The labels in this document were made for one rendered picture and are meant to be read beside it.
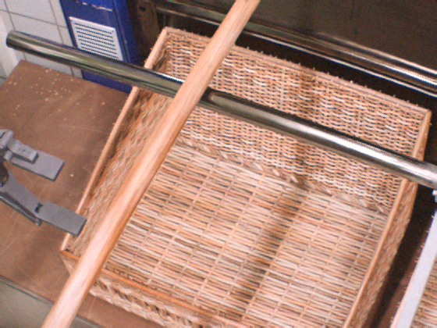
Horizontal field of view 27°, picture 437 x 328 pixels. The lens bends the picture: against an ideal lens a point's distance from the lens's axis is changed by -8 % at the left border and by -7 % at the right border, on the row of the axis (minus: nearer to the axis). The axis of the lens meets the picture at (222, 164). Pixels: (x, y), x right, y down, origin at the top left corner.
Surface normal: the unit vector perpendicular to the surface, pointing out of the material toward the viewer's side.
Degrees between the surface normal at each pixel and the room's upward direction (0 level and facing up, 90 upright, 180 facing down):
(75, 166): 0
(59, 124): 0
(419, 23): 70
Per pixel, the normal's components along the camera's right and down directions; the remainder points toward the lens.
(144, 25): -0.44, 0.77
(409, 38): -0.45, 0.53
